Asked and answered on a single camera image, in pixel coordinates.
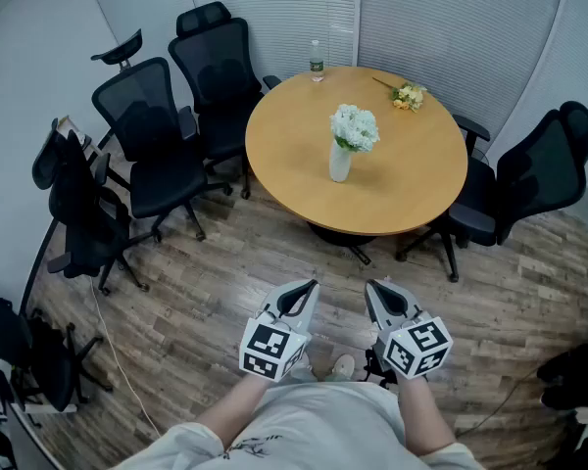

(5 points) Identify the yellow flower bunch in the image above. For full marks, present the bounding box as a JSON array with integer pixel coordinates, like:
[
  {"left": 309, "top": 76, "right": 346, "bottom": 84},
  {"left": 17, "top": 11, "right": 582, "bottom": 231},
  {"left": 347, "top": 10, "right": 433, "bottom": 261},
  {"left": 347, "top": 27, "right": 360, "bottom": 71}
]
[{"left": 371, "top": 75, "right": 428, "bottom": 114}]

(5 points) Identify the beige cardboard box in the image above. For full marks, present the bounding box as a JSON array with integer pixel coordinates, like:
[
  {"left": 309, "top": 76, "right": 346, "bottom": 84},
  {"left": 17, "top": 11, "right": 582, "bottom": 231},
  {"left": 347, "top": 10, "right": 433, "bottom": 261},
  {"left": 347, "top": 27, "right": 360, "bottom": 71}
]
[{"left": 56, "top": 114, "right": 104, "bottom": 156}]

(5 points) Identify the white flowers bouquet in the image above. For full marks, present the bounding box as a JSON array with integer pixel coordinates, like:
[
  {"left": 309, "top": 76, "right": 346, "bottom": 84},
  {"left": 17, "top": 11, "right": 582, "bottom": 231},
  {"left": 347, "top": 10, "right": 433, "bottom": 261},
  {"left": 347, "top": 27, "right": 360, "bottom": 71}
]
[{"left": 329, "top": 104, "right": 381, "bottom": 155}]

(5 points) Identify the person's right forearm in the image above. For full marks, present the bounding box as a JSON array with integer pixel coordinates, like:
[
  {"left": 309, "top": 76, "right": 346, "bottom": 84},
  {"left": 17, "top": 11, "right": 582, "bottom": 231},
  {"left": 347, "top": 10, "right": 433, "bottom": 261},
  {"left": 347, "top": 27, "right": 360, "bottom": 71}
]
[{"left": 396, "top": 374, "right": 457, "bottom": 457}]

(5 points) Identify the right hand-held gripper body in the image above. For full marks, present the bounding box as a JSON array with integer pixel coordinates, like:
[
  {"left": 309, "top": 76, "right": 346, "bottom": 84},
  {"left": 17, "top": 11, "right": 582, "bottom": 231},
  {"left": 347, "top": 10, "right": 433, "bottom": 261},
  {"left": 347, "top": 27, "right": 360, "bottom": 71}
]
[{"left": 373, "top": 308, "right": 455, "bottom": 379}]

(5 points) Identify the clear water bottle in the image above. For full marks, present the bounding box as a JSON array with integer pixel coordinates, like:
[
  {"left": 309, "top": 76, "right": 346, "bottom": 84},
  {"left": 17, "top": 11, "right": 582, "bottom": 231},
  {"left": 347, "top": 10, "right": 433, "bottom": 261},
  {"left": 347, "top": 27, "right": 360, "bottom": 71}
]
[{"left": 309, "top": 39, "right": 325, "bottom": 83}]

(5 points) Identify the person's left forearm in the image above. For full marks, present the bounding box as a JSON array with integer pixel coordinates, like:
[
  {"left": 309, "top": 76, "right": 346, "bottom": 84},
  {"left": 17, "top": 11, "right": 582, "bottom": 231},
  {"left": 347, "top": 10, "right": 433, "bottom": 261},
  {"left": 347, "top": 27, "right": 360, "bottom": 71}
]
[{"left": 195, "top": 372, "right": 275, "bottom": 452}]

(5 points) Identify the white floor cable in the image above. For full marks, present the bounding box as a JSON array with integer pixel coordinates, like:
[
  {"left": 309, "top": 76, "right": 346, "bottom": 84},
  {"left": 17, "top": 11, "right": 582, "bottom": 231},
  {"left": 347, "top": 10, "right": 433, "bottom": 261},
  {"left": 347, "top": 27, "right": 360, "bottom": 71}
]
[{"left": 90, "top": 281, "right": 163, "bottom": 435}]

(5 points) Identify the round wooden table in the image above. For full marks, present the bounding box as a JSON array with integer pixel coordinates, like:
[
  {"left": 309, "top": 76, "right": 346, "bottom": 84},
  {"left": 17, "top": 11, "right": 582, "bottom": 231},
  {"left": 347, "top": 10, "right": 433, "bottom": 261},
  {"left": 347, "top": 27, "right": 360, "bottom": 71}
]
[{"left": 244, "top": 65, "right": 469, "bottom": 266}]

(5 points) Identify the person's white shirt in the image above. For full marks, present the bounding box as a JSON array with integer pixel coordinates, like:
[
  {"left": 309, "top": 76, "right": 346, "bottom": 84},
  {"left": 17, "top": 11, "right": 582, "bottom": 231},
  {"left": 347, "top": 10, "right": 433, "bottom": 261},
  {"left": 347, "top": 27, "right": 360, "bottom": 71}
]
[{"left": 112, "top": 379, "right": 486, "bottom": 470}]

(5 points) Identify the black bag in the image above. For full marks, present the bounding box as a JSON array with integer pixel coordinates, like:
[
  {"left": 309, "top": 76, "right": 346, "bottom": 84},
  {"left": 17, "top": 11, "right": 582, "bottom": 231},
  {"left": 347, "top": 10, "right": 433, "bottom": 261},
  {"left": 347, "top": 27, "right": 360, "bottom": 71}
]
[{"left": 536, "top": 340, "right": 588, "bottom": 410}]

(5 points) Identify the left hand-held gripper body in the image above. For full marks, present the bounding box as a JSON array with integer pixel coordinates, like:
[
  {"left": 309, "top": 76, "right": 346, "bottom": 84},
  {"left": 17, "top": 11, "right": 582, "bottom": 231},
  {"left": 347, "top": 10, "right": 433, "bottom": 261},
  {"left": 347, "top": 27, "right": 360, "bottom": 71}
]
[{"left": 238, "top": 305, "right": 310, "bottom": 383}]

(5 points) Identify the black cable bundle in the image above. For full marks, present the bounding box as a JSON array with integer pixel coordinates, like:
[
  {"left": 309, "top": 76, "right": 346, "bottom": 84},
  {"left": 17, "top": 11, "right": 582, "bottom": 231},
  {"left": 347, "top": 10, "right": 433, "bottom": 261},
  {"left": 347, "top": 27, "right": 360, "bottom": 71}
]
[{"left": 362, "top": 345, "right": 398, "bottom": 389}]

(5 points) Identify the black mesh office chair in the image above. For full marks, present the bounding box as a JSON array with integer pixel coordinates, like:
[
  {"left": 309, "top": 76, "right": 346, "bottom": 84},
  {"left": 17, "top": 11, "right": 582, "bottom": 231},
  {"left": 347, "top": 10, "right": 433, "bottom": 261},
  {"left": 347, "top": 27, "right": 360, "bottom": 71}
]
[
  {"left": 90, "top": 28, "right": 234, "bottom": 243},
  {"left": 0, "top": 286, "right": 115, "bottom": 415},
  {"left": 31, "top": 117, "right": 151, "bottom": 297},
  {"left": 395, "top": 100, "right": 588, "bottom": 283},
  {"left": 168, "top": 1, "right": 283, "bottom": 200}
]

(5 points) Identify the beige shoe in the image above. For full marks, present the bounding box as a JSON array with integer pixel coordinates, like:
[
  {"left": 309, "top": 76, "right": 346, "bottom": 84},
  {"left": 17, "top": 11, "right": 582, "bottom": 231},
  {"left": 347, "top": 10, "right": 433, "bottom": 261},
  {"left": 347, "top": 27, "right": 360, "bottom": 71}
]
[
  {"left": 328, "top": 353, "right": 357, "bottom": 384},
  {"left": 296, "top": 354, "right": 318, "bottom": 382}
]

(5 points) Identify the white ribbed vase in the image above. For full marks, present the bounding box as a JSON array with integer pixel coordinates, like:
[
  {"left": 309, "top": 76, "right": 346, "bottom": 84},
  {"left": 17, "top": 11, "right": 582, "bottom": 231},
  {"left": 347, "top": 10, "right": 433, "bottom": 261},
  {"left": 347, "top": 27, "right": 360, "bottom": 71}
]
[{"left": 328, "top": 137, "right": 353, "bottom": 183}]

